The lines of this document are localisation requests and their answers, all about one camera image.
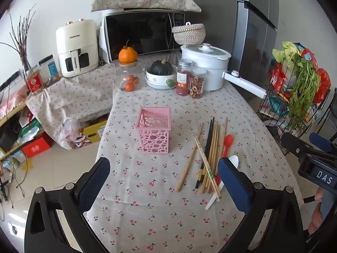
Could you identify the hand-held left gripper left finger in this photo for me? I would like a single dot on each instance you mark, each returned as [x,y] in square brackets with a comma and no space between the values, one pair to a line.
[93,187]

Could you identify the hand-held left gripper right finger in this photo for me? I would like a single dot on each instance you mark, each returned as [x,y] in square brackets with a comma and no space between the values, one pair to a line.
[233,187]

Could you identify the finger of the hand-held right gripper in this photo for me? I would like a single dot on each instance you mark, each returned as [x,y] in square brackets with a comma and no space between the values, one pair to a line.
[321,142]
[296,145]

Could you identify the white plastic spoon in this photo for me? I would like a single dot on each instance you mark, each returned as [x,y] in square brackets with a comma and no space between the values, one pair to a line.
[234,160]

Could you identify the green print bamboo chopstick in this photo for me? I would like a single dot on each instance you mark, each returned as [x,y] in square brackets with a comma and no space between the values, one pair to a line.
[208,167]

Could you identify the brown wooden chopstick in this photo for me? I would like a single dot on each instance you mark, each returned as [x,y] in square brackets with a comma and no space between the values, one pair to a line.
[220,143]
[216,143]
[213,138]
[225,131]

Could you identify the red plastic spoon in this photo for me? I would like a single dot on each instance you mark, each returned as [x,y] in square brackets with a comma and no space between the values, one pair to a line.
[228,140]

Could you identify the light bamboo chopstick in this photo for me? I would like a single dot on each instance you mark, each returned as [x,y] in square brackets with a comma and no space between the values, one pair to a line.
[190,158]

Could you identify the black chopstick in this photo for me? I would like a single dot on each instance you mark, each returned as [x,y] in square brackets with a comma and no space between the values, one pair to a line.
[212,129]
[209,133]

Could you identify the pink plastic utensil basket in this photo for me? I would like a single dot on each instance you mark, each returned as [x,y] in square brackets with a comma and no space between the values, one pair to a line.
[154,142]

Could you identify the person's right hand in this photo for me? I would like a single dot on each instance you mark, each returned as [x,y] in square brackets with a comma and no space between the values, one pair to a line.
[317,213]

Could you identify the blue snack packet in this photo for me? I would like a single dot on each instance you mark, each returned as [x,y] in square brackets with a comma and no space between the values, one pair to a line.
[277,105]

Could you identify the yellow cardboard box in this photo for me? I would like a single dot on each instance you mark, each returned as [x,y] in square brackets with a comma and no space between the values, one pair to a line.
[96,133]

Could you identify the green leafy celery bunch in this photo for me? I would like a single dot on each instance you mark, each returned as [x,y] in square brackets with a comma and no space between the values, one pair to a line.
[302,89]

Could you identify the red plastic bag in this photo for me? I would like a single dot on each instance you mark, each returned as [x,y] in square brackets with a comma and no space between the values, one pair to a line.
[323,84]

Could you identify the clear plastic bag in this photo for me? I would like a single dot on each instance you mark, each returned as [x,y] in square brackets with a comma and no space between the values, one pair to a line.
[69,129]

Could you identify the cherry print tablecloth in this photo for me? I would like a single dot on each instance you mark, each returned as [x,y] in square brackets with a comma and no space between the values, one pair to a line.
[158,184]

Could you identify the red snack packet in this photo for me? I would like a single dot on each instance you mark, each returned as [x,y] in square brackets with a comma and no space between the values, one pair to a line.
[278,79]

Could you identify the red cardboard box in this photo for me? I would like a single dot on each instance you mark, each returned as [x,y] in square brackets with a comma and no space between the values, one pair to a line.
[36,147]

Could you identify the green and white bag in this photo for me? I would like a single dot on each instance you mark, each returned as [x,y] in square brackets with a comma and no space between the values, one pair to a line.
[30,131]

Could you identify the orange and blue packet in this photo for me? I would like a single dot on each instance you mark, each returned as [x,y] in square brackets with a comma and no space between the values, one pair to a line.
[308,55]

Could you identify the napa cabbage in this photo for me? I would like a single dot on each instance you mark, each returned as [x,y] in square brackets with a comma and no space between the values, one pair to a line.
[285,51]

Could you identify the chopsticks in holder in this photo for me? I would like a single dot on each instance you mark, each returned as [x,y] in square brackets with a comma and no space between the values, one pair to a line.
[73,95]

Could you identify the small tangerine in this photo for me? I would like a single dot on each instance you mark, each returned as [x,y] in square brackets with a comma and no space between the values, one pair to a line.
[132,79]
[129,86]

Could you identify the jar of dried fruit slices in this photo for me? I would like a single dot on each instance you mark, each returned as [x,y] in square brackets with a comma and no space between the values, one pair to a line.
[197,85]

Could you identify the wooden shelf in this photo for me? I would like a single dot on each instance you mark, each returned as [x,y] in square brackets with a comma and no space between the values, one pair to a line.
[10,116]

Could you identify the white electric pot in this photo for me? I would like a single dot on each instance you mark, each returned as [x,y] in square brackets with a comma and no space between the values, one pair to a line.
[213,73]

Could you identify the clear glass jar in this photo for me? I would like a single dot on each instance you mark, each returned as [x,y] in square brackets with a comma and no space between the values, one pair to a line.
[125,73]

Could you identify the jar of red dried fruit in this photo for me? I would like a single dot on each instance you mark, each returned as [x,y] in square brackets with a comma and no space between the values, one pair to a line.
[183,80]

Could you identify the pink plastic bag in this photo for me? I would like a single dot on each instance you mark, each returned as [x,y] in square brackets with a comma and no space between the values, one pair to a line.
[10,102]

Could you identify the green lime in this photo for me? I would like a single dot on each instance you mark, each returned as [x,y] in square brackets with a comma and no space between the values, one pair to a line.
[170,83]

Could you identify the white flower print bowl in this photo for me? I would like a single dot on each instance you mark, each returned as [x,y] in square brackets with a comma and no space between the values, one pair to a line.
[158,80]

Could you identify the wooden jar lid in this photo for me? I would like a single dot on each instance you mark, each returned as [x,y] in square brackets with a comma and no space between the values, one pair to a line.
[129,63]

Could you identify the white rimmed pot lid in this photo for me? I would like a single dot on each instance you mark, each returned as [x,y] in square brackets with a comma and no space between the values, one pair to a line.
[205,51]

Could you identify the dark green pumpkin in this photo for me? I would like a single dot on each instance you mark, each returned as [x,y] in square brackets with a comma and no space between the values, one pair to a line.
[161,67]

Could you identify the cream air fryer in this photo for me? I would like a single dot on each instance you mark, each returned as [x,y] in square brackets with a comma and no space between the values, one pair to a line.
[76,39]

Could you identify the grey refrigerator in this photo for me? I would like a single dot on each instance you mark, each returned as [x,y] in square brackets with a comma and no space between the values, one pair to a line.
[226,10]

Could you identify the woven basket with lid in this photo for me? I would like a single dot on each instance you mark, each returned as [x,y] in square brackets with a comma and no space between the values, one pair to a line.
[189,35]

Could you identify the dry branches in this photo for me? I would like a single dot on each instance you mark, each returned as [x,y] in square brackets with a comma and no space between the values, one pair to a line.
[22,47]

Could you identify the black microwave oven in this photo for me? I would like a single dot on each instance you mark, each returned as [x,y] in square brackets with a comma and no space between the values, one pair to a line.
[142,31]

